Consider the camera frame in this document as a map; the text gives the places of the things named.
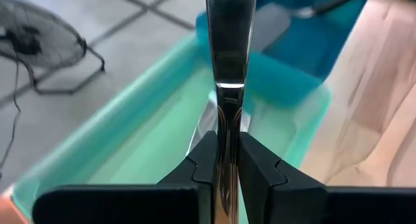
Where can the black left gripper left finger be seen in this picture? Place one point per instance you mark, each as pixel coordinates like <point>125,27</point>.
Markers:
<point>130,204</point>

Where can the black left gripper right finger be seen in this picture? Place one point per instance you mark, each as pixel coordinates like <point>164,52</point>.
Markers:
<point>308,204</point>

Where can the silver table knife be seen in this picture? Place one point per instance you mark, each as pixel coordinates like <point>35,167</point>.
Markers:
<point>229,39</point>
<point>203,126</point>

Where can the mint green plastic bin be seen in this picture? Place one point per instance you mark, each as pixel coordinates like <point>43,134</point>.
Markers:
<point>130,146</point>

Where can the orange plastic bin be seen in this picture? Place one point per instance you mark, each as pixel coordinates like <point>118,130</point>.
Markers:
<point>9,211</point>

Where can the blue plastic bin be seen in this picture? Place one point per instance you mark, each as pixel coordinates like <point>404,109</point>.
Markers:
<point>308,45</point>

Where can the black floor fan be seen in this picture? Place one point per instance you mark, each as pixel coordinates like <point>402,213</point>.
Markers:
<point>26,42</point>

